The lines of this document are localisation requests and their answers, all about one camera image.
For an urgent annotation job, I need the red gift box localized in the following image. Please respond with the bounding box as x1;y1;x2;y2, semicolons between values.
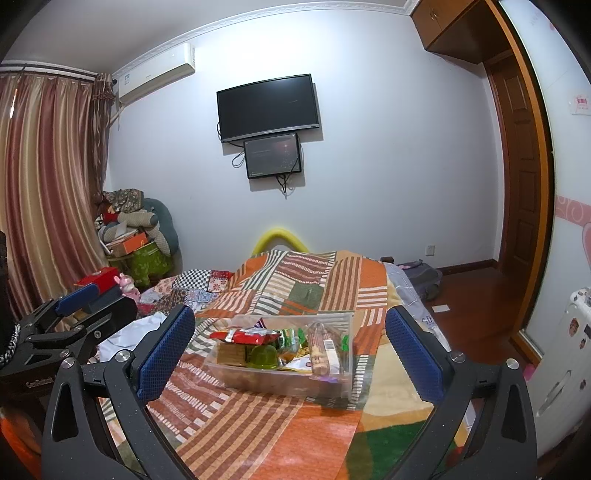
74;270;120;291

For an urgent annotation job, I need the white air conditioner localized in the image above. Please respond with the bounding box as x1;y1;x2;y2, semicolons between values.
113;42;196;104

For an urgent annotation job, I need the black wall television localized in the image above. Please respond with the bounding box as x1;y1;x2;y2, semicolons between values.
217;74;321;144

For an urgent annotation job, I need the brown wooden overhead cabinet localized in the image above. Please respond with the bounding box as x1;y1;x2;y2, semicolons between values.
410;0;513;65

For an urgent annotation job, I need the checkered quilt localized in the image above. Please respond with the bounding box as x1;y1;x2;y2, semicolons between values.
139;269;236;315

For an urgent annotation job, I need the black white braided cord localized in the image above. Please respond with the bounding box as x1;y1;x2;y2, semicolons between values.
0;323;21;367

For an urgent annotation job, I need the yellow foam tube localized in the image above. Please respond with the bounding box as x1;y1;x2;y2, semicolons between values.
252;226;310;256

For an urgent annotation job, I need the orange cardboard box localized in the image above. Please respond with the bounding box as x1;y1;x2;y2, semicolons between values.
111;232;149;258

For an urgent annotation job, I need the brown wooden door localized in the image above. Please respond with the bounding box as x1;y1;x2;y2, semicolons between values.
485;51;541;278

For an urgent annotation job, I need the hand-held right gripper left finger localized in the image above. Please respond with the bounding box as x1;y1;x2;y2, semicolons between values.
41;305;195;480

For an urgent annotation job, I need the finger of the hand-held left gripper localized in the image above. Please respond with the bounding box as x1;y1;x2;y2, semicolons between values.
28;298;138;358
18;283;100;340

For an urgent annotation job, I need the white appliance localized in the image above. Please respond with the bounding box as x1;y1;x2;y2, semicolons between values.
526;286;591;455

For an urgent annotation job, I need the bright green snack packet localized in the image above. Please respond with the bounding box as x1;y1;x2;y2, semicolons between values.
277;327;308;350

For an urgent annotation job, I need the grey quilt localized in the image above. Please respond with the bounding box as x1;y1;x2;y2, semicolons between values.
385;262;451;352

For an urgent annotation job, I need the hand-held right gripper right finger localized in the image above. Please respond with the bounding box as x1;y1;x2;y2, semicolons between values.
385;305;539;480

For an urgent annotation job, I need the cream orange fleece blanket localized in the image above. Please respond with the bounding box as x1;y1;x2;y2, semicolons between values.
344;265;481;480

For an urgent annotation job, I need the striped brown curtain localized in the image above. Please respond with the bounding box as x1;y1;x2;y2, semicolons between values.
0;69;116;324

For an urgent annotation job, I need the biscuit roll packet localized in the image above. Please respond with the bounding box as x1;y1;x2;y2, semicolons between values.
305;322;342;377

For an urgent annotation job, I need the grey backpack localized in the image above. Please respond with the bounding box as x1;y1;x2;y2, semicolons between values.
399;260;444;303

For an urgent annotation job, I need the brown snack box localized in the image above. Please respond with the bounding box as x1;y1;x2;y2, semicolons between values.
217;342;252;367

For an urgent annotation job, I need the pink plush toy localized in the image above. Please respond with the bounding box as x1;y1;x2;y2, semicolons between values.
115;272;141;301

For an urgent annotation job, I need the orange striped patchwork blanket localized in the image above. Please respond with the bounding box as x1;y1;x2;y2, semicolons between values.
99;249;439;480

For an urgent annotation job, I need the small black wall monitor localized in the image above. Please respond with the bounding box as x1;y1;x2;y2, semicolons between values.
244;131;303;180

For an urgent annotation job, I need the clear plastic storage box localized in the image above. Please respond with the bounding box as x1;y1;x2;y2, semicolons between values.
203;310;355;398

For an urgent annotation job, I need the orange cloth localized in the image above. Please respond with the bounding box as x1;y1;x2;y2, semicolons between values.
0;406;47;480

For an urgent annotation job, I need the green jelly cup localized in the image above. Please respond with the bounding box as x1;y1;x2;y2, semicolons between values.
247;345;282;370

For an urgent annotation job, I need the green storage box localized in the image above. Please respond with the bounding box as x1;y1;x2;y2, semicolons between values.
108;242;174;289

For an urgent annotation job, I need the black monitor cable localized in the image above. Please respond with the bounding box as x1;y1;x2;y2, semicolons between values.
274;173;296;199

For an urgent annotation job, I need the white cloth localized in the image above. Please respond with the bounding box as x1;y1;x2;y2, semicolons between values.
99;311;167;365

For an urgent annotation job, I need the pile of clothes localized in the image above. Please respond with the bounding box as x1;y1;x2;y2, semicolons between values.
95;188;171;257

